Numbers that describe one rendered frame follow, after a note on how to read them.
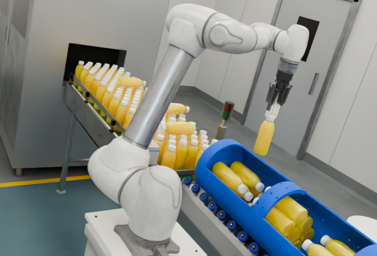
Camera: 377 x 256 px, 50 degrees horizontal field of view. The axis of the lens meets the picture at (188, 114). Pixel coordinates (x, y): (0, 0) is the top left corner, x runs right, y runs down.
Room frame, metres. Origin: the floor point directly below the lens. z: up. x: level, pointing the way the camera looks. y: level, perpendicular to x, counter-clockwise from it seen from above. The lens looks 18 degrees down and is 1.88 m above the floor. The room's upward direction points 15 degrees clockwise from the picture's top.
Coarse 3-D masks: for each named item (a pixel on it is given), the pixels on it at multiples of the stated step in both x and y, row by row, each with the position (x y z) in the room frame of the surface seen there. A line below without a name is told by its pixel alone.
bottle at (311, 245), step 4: (312, 244) 1.29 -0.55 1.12; (316, 244) 1.28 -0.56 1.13; (308, 248) 1.28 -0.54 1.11; (312, 248) 1.26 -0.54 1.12; (316, 248) 1.25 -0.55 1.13; (320, 248) 1.25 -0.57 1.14; (324, 248) 1.25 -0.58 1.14; (308, 252) 1.26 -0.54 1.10; (312, 252) 1.25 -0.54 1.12; (316, 252) 1.24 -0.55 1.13; (320, 252) 1.23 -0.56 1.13; (324, 252) 1.23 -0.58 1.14; (328, 252) 1.23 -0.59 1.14
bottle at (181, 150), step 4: (180, 144) 2.00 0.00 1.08; (176, 148) 2.00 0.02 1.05; (180, 148) 1.99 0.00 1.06; (184, 148) 1.99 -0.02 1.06; (176, 152) 1.99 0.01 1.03; (180, 152) 1.98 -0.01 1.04; (184, 152) 1.99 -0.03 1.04; (176, 156) 1.98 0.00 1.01; (180, 156) 1.98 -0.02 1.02; (184, 156) 1.99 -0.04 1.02; (176, 160) 1.98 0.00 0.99; (180, 160) 1.98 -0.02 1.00; (184, 160) 2.00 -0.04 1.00; (176, 164) 1.98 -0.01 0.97; (180, 164) 1.98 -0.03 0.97; (176, 168) 1.98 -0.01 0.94; (180, 168) 1.99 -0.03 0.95
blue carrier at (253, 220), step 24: (216, 144) 1.78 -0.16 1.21; (240, 144) 1.82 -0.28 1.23; (264, 168) 1.76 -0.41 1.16; (216, 192) 1.61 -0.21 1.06; (288, 192) 1.44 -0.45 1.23; (240, 216) 1.47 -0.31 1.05; (264, 216) 1.38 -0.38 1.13; (312, 216) 1.52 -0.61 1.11; (336, 216) 1.38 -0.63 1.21; (264, 240) 1.35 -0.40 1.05; (312, 240) 1.48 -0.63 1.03; (360, 240) 1.33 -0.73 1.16
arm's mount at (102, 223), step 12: (96, 216) 1.27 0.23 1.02; (108, 216) 1.29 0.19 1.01; (120, 216) 1.31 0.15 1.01; (96, 228) 1.20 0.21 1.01; (108, 228) 1.22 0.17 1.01; (180, 228) 1.35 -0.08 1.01; (108, 240) 1.16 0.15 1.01; (120, 240) 1.18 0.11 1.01; (180, 240) 1.27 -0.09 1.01; (192, 240) 1.29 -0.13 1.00; (108, 252) 1.11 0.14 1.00; (120, 252) 1.12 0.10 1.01; (180, 252) 1.21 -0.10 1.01; (192, 252) 1.23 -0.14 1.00; (204, 252) 1.24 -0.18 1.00
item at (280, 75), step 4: (280, 72) 1.86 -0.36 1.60; (284, 72) 1.85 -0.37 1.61; (276, 76) 1.88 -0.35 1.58; (280, 76) 1.86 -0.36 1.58; (284, 76) 1.85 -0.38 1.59; (288, 76) 1.85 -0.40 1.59; (292, 76) 1.87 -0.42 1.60; (276, 80) 1.87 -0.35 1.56; (280, 80) 1.86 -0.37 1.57; (284, 80) 1.85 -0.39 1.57; (288, 80) 1.86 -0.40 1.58; (276, 84) 1.87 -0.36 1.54; (280, 84) 1.87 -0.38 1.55; (288, 84) 1.90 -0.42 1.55; (276, 88) 1.88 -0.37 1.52
